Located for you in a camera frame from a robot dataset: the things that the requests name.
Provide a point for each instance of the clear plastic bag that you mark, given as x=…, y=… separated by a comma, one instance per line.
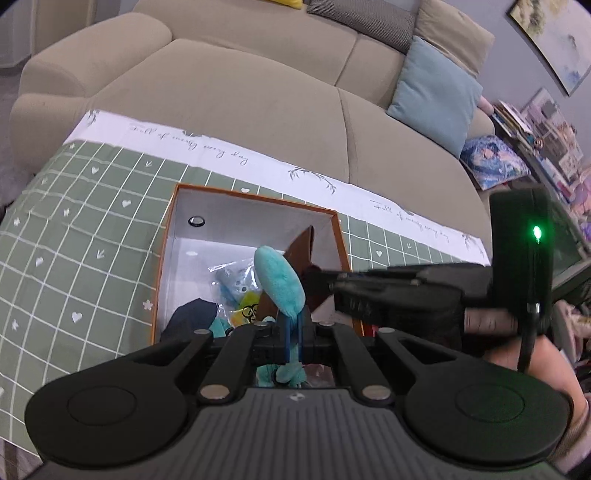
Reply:
x=219, y=269

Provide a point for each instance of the stack of books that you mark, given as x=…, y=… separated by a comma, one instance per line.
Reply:
x=510, y=120

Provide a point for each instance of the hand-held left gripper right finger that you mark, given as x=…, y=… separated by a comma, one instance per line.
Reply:
x=301, y=339

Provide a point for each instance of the pink cloth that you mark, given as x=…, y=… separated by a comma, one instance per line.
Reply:
x=575, y=332

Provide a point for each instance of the orange cardboard box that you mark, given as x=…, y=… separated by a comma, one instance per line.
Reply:
x=240, y=217

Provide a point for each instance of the grey cushion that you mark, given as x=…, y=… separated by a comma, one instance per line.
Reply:
x=364, y=18

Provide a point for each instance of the green checked tablecloth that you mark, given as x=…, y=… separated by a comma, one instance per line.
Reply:
x=92, y=221

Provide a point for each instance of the teal plush toy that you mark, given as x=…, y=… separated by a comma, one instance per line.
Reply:
x=277, y=281

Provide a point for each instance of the light blue cushion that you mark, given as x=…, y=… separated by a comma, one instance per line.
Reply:
x=434, y=97

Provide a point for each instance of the cluttered side shelf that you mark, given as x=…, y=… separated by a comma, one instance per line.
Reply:
x=554, y=134

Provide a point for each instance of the small figurine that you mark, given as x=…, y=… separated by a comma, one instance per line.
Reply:
x=538, y=141

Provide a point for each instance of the person's right hand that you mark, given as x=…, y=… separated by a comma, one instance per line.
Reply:
x=494, y=321

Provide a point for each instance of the yellow cushion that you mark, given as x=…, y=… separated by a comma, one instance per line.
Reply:
x=288, y=2

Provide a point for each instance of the beige sofa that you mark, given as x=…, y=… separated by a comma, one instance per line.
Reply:
x=231, y=101

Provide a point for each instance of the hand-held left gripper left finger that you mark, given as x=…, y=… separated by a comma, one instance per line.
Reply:
x=287, y=339

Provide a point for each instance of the navy cap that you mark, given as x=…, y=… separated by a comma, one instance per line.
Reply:
x=194, y=314

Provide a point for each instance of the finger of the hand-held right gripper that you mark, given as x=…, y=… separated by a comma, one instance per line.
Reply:
x=406, y=311
x=392, y=278

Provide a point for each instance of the brown felt piece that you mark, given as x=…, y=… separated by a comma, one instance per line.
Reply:
x=300, y=249

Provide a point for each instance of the printed blue cushion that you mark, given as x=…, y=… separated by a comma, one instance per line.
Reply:
x=494, y=159

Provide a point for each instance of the framed wall picture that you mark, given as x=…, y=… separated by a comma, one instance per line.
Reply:
x=558, y=41

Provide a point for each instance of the beige cushion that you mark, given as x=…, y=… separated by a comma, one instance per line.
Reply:
x=455, y=32

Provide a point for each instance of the yellow green toy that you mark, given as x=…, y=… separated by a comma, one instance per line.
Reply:
x=249, y=309

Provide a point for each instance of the blue plush toy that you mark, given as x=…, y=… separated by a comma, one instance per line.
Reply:
x=231, y=281

